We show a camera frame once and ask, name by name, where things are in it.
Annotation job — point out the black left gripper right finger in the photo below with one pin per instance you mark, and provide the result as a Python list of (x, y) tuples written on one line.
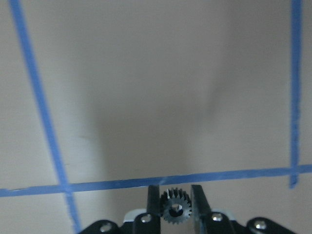
[(200, 209)]

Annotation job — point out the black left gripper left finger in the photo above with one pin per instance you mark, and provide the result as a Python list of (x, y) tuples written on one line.
[(153, 209)]

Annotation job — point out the small black bearing gear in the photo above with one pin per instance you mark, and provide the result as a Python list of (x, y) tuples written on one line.
[(175, 206)]

